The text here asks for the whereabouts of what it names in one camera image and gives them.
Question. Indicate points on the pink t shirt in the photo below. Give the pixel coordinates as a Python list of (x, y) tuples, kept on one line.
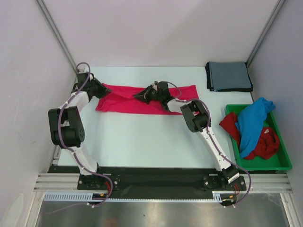
[(121, 100)]

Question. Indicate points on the folded black t shirt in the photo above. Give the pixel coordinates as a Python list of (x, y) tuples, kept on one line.
[(208, 78)]

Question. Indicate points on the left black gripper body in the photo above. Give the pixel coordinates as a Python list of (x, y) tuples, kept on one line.
[(90, 85)]

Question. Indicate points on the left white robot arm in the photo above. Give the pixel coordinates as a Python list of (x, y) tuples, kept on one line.
[(67, 130)]

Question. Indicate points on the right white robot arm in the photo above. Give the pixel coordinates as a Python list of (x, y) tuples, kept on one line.
[(198, 120)]

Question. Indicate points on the folded grey t shirt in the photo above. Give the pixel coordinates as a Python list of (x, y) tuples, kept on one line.
[(228, 75)]

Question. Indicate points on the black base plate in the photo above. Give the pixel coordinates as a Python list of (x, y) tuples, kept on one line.
[(142, 183)]

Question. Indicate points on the blue t shirt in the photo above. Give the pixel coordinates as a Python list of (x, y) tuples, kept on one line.
[(250, 122)]

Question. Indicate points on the left aluminium frame post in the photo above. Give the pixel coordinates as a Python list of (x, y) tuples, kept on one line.
[(56, 33)]

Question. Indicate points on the right aluminium frame post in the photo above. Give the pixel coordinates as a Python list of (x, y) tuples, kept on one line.
[(278, 7)]

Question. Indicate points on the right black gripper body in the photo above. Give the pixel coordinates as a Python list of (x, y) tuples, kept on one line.
[(159, 97)]

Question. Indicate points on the aluminium frame post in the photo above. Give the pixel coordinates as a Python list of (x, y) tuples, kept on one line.
[(278, 7), (56, 33)]

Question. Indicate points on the dark red t shirt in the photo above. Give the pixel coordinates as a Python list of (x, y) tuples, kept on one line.
[(267, 145)]

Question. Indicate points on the green plastic bin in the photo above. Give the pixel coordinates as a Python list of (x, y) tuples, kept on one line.
[(279, 162)]

